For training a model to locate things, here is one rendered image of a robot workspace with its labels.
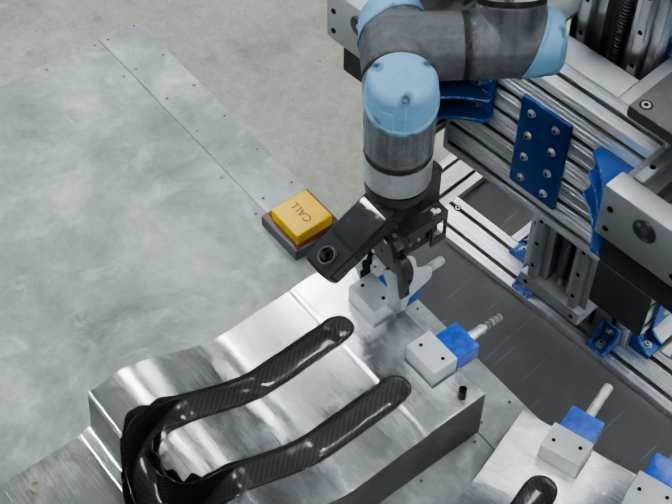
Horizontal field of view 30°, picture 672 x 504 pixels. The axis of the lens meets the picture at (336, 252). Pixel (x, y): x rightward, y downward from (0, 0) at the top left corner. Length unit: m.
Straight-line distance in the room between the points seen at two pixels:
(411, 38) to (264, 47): 1.83
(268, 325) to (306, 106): 1.52
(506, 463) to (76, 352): 0.56
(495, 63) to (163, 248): 0.58
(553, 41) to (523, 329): 1.08
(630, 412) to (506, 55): 1.08
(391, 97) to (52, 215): 0.68
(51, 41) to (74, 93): 1.30
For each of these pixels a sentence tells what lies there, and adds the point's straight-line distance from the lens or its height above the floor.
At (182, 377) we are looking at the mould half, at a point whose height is 0.91.
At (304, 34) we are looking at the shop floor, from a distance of 3.17.
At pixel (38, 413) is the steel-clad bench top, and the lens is 1.60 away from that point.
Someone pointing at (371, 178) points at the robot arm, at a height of 1.14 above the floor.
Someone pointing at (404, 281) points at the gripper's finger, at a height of 0.99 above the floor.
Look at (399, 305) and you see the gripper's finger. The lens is 1.48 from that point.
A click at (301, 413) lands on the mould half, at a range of 1.46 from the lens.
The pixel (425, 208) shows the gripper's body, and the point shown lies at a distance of 1.42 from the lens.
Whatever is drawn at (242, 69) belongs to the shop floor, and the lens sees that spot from 3.09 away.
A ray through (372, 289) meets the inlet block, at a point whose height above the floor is 0.92.
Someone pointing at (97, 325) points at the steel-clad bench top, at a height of 0.80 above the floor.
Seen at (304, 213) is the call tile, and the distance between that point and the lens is 1.69.
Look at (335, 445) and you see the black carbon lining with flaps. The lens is 1.44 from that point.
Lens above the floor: 2.14
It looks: 52 degrees down
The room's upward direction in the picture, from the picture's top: straight up
